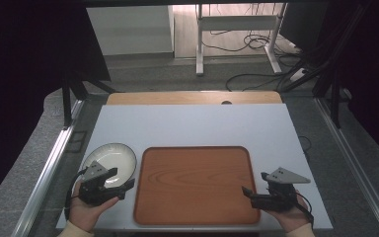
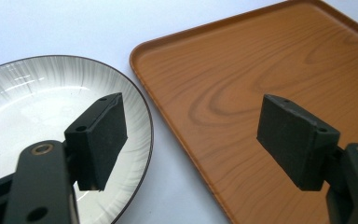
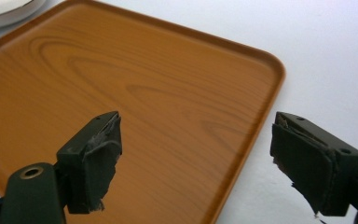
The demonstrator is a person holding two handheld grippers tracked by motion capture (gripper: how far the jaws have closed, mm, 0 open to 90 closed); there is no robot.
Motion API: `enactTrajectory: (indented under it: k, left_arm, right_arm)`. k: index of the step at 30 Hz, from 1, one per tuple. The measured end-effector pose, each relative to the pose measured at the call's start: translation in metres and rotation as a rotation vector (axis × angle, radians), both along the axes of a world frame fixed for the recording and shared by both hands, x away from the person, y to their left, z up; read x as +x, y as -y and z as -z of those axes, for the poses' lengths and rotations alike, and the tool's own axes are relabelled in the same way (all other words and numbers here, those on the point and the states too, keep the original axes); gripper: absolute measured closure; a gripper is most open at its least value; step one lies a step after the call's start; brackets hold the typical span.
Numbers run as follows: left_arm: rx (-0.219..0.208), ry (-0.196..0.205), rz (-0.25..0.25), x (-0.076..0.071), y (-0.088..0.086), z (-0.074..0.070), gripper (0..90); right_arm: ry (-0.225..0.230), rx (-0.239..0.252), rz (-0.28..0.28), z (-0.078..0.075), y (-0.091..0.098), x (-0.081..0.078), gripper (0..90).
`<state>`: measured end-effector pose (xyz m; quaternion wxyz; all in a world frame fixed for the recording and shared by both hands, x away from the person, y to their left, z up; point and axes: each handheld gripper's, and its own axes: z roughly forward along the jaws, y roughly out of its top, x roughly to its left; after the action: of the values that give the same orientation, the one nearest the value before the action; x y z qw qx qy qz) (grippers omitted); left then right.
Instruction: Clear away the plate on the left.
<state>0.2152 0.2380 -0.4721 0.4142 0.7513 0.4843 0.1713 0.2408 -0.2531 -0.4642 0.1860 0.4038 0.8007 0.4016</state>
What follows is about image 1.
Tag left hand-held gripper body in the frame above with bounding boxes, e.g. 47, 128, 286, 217
78, 160, 126, 207

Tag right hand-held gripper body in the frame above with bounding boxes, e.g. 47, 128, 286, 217
251, 167, 312, 212

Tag white plate with dark rim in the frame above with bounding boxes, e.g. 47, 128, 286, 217
81, 142, 138, 190

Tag person's left hand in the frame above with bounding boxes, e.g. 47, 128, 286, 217
68, 181, 120, 233

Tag person's right hand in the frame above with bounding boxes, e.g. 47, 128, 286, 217
265, 190, 313, 234

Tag brown wooden tray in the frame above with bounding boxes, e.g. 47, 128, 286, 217
133, 145, 262, 226

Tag black metal stand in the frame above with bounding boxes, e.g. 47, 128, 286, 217
276, 1, 374, 130
61, 69, 117, 128

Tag white power strip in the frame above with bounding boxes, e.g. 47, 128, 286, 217
288, 67, 310, 83

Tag dark curtain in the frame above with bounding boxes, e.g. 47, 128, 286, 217
0, 0, 113, 213
322, 0, 379, 170

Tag white cabinet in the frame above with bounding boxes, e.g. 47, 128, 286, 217
86, 5, 176, 57

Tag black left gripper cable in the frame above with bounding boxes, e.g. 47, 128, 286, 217
64, 167, 89, 221

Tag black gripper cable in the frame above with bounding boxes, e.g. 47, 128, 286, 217
64, 167, 89, 221
295, 192, 315, 229

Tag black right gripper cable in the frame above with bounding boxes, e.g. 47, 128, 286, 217
295, 192, 315, 229

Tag silver metal rail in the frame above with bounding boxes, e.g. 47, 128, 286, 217
10, 99, 86, 237
313, 97, 379, 237

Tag black floor cables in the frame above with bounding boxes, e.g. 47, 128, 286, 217
200, 3, 307, 93

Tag white metal desk frame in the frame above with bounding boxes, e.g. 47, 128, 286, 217
194, 3, 288, 77

